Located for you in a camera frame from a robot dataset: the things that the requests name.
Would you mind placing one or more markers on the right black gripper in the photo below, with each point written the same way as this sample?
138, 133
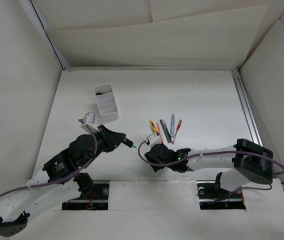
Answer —
150, 159

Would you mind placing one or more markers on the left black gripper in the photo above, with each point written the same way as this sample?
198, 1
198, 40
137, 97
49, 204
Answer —
113, 139

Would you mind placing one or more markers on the black green highlighter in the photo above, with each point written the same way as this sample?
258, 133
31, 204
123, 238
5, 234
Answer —
129, 143

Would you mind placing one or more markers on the light blue mechanical pencil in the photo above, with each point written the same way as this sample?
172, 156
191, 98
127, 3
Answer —
172, 126

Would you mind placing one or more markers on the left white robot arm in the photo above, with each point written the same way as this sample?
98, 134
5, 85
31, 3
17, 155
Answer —
61, 179

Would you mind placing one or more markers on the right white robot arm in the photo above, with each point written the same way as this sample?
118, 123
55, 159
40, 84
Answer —
244, 162

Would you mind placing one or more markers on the black blue pen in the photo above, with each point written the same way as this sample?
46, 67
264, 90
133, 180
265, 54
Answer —
166, 131

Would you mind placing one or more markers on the yellow utility knife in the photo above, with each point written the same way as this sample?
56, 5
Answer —
154, 128

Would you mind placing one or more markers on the clear pink pen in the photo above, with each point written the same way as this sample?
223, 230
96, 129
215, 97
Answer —
159, 129

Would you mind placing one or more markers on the clear red pen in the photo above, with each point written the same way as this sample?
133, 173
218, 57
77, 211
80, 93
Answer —
176, 131

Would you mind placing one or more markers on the white three-compartment organizer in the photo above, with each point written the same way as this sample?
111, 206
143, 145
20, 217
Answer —
106, 105

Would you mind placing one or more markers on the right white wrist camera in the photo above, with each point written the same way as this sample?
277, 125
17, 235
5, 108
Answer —
153, 139

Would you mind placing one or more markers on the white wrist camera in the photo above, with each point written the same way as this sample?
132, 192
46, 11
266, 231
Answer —
89, 118
153, 139

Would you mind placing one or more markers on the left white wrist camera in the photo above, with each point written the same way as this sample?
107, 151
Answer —
89, 118

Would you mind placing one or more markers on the aluminium rail right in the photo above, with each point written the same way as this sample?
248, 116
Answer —
253, 131

